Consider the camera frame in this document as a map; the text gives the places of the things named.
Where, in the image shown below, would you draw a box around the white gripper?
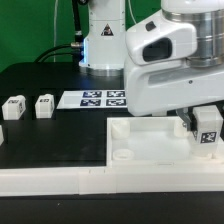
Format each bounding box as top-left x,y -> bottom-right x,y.
124,58 -> 224,131

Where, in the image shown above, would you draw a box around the white square table top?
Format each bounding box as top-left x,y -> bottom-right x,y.
106,116 -> 224,167

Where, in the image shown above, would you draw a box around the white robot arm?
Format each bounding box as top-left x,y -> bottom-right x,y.
124,0 -> 224,116

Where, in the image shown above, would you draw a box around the white sheet with AprilTags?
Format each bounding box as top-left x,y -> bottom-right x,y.
57,90 -> 127,109

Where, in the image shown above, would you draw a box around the white L-shaped obstacle fence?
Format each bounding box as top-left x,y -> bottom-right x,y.
0,133 -> 224,198

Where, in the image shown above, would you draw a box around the white part at left edge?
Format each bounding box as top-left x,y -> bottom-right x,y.
0,125 -> 4,146

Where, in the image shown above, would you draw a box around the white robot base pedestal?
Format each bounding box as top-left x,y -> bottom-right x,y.
79,0 -> 127,76

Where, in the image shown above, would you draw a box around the black cables at base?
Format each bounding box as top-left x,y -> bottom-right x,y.
34,0 -> 88,64

